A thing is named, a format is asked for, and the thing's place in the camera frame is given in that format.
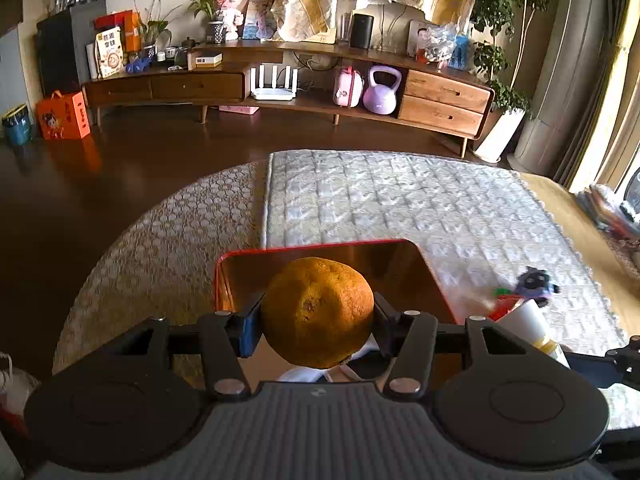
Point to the blue pack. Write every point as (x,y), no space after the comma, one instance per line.
(461,52)

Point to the tall orange box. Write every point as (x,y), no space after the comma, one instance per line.
(132,32)

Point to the white quilted mat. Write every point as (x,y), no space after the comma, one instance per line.
(400,200)

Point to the wooden TV cabinet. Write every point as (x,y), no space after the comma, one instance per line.
(440,110)

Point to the clear bag of toys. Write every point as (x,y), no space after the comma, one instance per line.
(436,45)

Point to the tall white planter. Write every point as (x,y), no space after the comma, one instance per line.
(500,135)

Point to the potted orchid plant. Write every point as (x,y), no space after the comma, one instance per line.
(215,27)

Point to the white paper cup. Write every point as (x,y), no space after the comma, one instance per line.
(527,322)

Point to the orange fruit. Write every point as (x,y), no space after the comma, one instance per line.
(315,310)

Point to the white bag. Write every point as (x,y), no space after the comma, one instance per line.
(17,390)

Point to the silver bottle with yellow label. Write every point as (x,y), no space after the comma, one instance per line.
(550,351)

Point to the small green toy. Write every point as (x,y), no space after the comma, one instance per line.
(500,291)

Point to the small potted plant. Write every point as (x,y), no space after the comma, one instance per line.
(150,30)

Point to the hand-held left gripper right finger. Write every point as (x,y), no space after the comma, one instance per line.
(387,332)

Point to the grey column air conditioner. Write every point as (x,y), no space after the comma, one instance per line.
(565,85)

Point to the red flat box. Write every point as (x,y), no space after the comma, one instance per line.
(112,21)

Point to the photo frame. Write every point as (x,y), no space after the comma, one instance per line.
(416,40)

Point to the pile of bags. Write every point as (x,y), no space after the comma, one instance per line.
(607,210)

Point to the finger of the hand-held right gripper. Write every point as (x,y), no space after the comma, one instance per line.
(627,356)

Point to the black speaker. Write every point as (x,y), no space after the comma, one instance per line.
(361,31)

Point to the blue bucket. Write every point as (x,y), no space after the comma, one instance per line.
(17,127)

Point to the red tray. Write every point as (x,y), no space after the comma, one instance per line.
(350,260)

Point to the small white box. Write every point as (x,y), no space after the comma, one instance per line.
(206,61)

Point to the flat pink box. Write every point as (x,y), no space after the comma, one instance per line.
(239,109)

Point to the small blue toy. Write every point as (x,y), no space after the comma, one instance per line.
(137,65)

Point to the small pink suitcase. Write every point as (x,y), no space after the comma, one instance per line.
(347,89)

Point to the printed white snack box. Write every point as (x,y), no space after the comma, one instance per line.
(110,52)

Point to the purple toy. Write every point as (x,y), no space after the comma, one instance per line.
(535,282)

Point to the black cabinet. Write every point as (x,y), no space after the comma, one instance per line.
(62,52)

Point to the white curved plastic piece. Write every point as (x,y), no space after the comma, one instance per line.
(305,374)

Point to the doll figure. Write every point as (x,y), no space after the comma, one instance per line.
(231,15)

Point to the white router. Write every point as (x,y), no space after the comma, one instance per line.
(272,92)

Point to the purple kettlebell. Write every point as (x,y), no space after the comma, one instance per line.
(380,97)

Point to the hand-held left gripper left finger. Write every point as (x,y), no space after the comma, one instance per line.
(248,331)

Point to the lace tablecloth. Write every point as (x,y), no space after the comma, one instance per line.
(165,245)

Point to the green indoor tree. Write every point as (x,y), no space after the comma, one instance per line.
(492,15)

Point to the window curtain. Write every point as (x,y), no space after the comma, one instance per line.
(600,125)

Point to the pastel picture box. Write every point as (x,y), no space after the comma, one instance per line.
(259,20)

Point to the orange gift box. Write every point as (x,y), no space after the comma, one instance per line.
(62,117)

